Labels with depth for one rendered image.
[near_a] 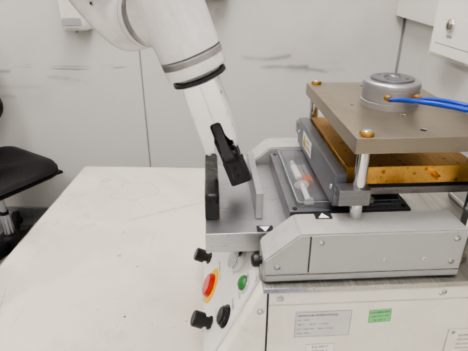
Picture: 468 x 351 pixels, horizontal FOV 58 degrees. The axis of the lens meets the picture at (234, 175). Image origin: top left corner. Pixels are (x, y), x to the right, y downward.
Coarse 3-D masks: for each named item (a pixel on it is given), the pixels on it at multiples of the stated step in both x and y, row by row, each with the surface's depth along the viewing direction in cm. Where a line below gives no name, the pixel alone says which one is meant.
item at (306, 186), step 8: (280, 152) 72; (288, 152) 72; (296, 152) 72; (288, 160) 68; (296, 160) 68; (304, 160) 68; (288, 168) 66; (296, 168) 66; (304, 168) 66; (288, 176) 63; (296, 176) 63; (304, 176) 63; (312, 176) 63; (296, 184) 61; (304, 184) 61; (312, 184) 61; (296, 192) 58; (304, 192) 58; (312, 192) 58; (320, 192) 58; (304, 200) 56; (312, 200) 56; (320, 200) 56; (328, 200) 56
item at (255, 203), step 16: (224, 176) 71; (256, 176) 62; (272, 176) 71; (224, 192) 66; (240, 192) 66; (256, 192) 57; (272, 192) 66; (224, 208) 61; (240, 208) 61; (256, 208) 58; (272, 208) 61; (208, 224) 57; (224, 224) 57; (240, 224) 57; (256, 224) 57; (272, 224) 57; (208, 240) 56; (224, 240) 56; (240, 240) 56; (256, 240) 56
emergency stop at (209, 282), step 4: (208, 276) 73; (212, 276) 72; (208, 280) 72; (212, 280) 71; (204, 284) 74; (208, 284) 71; (212, 284) 71; (204, 288) 73; (208, 288) 71; (204, 292) 72; (208, 292) 71
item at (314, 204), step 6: (282, 162) 68; (288, 180) 62; (294, 192) 58; (294, 198) 58; (300, 204) 56; (306, 204) 56; (312, 204) 56; (318, 204) 56; (324, 204) 56; (330, 204) 56
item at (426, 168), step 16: (320, 128) 66; (336, 144) 60; (352, 160) 55; (384, 160) 55; (400, 160) 55; (416, 160) 55; (432, 160) 55; (448, 160) 55; (464, 160) 55; (352, 176) 53; (368, 176) 54; (384, 176) 54; (400, 176) 54; (416, 176) 54; (432, 176) 54; (448, 176) 54; (464, 176) 54; (384, 192) 55; (400, 192) 55; (416, 192) 55; (432, 192) 55
